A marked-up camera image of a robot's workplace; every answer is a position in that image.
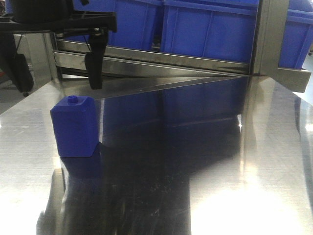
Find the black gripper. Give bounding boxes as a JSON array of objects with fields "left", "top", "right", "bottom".
[{"left": 0, "top": 11, "right": 117, "bottom": 93}]

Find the stainless steel shelf rack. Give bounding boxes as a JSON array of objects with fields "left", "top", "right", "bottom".
[{"left": 0, "top": 0, "right": 311, "bottom": 94}]

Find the blue plastic bin left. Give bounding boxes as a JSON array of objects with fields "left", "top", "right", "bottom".
[{"left": 48, "top": 0, "right": 164, "bottom": 51}]

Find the blue plastic bin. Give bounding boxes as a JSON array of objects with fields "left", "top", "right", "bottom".
[
  {"left": 161, "top": 0, "right": 257, "bottom": 63},
  {"left": 48, "top": 0, "right": 164, "bottom": 51}
]

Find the blue plastic bin right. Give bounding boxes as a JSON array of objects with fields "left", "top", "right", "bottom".
[{"left": 161, "top": 0, "right": 257, "bottom": 63}]

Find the far blue bin right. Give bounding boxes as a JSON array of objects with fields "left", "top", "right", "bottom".
[{"left": 279, "top": 0, "right": 313, "bottom": 69}]

